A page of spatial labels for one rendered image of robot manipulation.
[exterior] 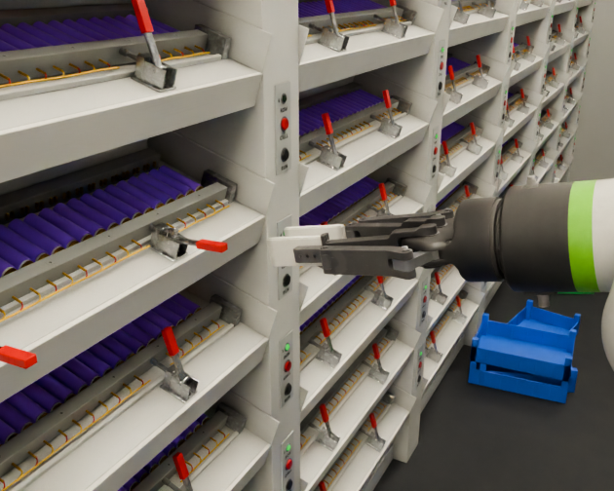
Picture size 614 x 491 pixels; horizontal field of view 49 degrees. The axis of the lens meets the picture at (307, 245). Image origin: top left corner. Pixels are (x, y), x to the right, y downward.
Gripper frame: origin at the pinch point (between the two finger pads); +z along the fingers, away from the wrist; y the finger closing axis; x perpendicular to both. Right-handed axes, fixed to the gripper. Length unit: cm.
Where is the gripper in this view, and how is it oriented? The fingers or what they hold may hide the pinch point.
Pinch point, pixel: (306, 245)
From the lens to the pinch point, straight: 69.8
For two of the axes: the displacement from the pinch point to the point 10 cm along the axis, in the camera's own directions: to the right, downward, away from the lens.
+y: 4.7, -3.3, 8.2
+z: -8.6, 0.3, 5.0
